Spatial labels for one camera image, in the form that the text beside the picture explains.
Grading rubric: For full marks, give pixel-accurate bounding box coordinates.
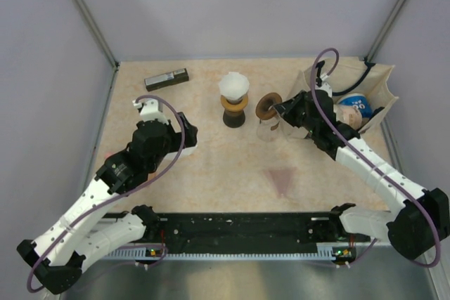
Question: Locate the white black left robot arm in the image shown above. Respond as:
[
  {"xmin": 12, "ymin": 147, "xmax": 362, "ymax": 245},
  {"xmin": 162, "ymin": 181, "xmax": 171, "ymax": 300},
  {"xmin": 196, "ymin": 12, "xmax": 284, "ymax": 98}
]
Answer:
[{"xmin": 17, "ymin": 96, "xmax": 198, "ymax": 294}]

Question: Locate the right corner aluminium post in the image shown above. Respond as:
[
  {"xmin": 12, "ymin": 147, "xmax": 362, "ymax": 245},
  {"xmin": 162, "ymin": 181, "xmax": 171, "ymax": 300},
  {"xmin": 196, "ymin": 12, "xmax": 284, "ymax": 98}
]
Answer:
[{"xmin": 363, "ymin": 0, "xmax": 410, "ymax": 63}]

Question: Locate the black carafe with red lid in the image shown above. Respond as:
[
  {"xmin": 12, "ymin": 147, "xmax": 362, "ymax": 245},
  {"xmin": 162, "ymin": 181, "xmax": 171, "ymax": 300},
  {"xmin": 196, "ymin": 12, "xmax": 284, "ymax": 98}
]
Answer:
[{"xmin": 222, "ymin": 110, "xmax": 245, "ymax": 129}]

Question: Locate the clear glass beaker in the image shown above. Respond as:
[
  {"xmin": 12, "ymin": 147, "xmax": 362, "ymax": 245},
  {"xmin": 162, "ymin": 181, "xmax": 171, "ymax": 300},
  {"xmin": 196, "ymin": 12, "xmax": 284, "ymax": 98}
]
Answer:
[{"xmin": 256, "ymin": 117, "xmax": 280, "ymax": 142}]

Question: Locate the pink glass dripper cone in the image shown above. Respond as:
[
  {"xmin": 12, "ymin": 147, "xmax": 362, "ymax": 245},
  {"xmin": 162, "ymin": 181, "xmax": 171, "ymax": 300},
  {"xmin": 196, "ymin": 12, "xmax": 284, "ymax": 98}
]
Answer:
[{"xmin": 264, "ymin": 167, "xmax": 296, "ymax": 197}]

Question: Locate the black rectangular box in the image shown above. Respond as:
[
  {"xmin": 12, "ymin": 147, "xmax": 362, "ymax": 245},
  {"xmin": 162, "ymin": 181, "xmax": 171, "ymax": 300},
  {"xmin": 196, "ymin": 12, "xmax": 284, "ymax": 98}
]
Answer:
[{"xmin": 144, "ymin": 68, "xmax": 190, "ymax": 92}]

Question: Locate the dark wooden dripper ring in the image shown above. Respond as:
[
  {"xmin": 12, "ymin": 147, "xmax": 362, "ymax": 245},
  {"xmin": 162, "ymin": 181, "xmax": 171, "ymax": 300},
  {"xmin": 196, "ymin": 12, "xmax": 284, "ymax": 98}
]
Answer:
[{"xmin": 255, "ymin": 92, "xmax": 282, "ymax": 121}]

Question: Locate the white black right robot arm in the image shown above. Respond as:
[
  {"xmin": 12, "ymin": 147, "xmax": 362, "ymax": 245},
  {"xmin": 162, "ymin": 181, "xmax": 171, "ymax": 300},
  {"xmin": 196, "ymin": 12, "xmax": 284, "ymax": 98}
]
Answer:
[{"xmin": 274, "ymin": 89, "xmax": 449, "ymax": 261}]

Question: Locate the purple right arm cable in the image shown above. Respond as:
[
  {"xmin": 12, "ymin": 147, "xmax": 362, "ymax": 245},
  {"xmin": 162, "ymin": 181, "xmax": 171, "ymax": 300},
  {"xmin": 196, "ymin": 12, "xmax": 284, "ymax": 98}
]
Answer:
[{"xmin": 309, "ymin": 47, "xmax": 442, "ymax": 268}]

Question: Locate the corner aluminium post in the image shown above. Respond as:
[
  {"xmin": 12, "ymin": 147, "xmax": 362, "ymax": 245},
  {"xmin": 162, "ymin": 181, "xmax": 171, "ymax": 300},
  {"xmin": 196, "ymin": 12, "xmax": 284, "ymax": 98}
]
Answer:
[
  {"xmin": 363, "ymin": 0, "xmax": 410, "ymax": 63},
  {"xmin": 51, "ymin": 0, "xmax": 120, "ymax": 69}
]

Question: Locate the blue white packet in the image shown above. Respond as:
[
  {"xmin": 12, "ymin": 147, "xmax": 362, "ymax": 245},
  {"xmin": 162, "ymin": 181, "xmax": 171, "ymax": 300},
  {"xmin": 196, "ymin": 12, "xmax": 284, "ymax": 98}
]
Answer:
[{"xmin": 337, "ymin": 93, "xmax": 373, "ymax": 119}]

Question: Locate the aluminium frame rail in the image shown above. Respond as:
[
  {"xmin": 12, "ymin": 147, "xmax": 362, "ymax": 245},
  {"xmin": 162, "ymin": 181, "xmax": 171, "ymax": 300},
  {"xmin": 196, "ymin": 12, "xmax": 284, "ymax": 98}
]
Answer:
[{"xmin": 98, "ymin": 217, "xmax": 391, "ymax": 247}]

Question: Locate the grey cable duct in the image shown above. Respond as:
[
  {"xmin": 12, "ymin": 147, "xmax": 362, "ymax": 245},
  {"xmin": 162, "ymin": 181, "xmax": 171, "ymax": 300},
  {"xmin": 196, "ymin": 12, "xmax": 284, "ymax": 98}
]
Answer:
[{"xmin": 103, "ymin": 244, "xmax": 356, "ymax": 262}]

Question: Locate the light wooden dripper ring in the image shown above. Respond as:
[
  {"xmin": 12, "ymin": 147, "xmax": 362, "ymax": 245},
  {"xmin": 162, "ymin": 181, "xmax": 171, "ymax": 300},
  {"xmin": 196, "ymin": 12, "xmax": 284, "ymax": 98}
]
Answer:
[{"xmin": 219, "ymin": 95, "xmax": 250, "ymax": 113}]

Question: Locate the beige canvas tote bag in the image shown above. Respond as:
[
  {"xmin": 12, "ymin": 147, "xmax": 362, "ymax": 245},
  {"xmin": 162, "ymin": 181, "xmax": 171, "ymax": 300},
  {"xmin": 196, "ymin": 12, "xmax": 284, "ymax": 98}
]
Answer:
[{"xmin": 282, "ymin": 58, "xmax": 400, "ymax": 141}]

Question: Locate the left corner aluminium post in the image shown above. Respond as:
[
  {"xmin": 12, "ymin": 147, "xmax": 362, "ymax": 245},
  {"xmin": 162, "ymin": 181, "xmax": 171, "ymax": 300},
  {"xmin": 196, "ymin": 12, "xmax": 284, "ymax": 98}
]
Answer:
[{"xmin": 51, "ymin": 0, "xmax": 120, "ymax": 69}]

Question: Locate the white paper coffee filter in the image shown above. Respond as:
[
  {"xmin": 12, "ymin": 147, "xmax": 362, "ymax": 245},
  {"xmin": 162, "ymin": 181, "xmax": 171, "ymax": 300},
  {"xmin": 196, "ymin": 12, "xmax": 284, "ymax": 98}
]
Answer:
[
  {"xmin": 181, "ymin": 145, "xmax": 198, "ymax": 157},
  {"xmin": 219, "ymin": 72, "xmax": 250, "ymax": 102}
]

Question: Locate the beige round package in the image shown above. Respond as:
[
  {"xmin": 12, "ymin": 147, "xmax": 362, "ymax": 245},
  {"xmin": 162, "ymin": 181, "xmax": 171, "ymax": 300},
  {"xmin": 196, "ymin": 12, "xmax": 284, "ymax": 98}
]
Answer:
[{"xmin": 336, "ymin": 105, "xmax": 362, "ymax": 130}]

